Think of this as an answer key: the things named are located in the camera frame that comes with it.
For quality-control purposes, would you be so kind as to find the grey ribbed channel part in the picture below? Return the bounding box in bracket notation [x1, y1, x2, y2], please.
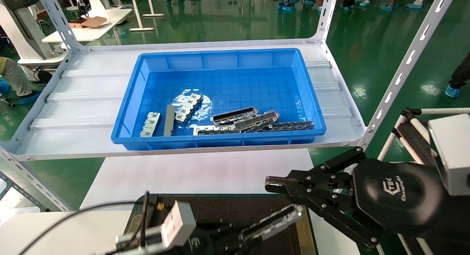
[234, 110, 281, 134]

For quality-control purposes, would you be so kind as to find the blue plastic bin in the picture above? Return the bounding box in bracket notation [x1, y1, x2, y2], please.
[111, 48, 327, 151]

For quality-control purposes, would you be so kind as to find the long grey channel part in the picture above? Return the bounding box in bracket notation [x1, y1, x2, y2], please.
[241, 204, 304, 241]

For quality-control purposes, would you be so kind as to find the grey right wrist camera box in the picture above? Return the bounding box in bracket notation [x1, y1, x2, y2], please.
[428, 114, 470, 197]

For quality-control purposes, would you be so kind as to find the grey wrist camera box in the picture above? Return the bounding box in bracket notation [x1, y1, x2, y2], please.
[161, 200, 197, 248]
[428, 114, 470, 197]

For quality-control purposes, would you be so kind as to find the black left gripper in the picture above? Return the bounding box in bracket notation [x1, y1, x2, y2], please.
[176, 220, 265, 255]

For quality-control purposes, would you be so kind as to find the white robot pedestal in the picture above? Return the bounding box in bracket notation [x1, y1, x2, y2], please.
[0, 0, 68, 66]

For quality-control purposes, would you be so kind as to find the white tube frame stand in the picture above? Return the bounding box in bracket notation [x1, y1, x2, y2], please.
[378, 108, 470, 164]

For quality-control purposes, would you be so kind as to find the white metal shelf rack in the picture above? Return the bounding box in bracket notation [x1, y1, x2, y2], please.
[0, 0, 458, 212]

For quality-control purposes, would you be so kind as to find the white desk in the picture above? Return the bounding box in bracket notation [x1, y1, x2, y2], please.
[114, 0, 165, 32]
[42, 8, 133, 43]

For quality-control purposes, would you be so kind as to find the silver camera mount bracket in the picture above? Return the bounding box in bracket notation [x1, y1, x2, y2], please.
[115, 226, 173, 255]

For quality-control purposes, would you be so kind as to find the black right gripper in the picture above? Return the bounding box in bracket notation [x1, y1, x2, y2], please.
[265, 147, 470, 255]

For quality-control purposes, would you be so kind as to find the long silver slotted bracket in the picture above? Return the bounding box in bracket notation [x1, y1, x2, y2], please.
[174, 93, 203, 124]

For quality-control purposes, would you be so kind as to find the flat silver notched strip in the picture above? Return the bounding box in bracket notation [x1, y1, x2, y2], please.
[193, 124, 241, 136]

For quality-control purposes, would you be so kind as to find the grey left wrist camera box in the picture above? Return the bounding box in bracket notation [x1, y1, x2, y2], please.
[161, 200, 197, 248]

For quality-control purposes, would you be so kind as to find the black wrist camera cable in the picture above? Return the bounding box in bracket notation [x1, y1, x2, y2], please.
[18, 191, 152, 255]

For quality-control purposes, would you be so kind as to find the clear plastic bag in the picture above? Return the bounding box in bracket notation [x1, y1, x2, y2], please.
[171, 88, 212, 130]

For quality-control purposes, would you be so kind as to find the open cardboard box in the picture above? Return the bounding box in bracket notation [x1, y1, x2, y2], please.
[69, 15, 108, 29]

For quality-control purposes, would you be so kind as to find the grey flat metal bar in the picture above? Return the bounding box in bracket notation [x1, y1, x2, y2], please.
[164, 105, 177, 136]

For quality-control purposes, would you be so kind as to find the black foam lined container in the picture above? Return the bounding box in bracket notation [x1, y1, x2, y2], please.
[117, 194, 312, 255]

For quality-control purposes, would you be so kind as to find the dark grey channel part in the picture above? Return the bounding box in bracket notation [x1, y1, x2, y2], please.
[210, 106, 259, 127]

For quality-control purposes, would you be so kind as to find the dark notched metal strip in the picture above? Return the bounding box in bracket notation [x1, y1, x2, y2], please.
[261, 121, 315, 132]

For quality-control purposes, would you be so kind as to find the short silver slotted bracket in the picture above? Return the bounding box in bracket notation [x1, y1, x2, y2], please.
[140, 112, 161, 137]

